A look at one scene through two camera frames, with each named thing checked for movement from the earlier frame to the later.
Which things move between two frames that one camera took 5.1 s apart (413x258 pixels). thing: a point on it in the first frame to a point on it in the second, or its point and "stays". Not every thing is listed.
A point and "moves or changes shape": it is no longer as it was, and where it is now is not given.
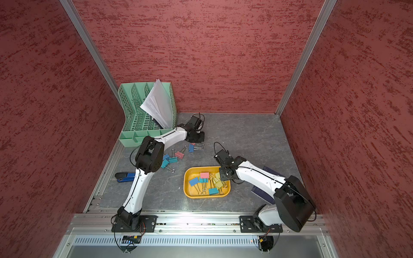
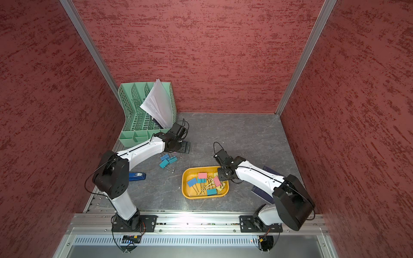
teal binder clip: x=204 y=181 stays
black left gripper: x=201 y=140 to x=183 y=150
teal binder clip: x=173 y=159 stays
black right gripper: x=223 y=177 stays
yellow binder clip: x=218 y=184 moves or changes shape
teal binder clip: x=164 y=164 stays
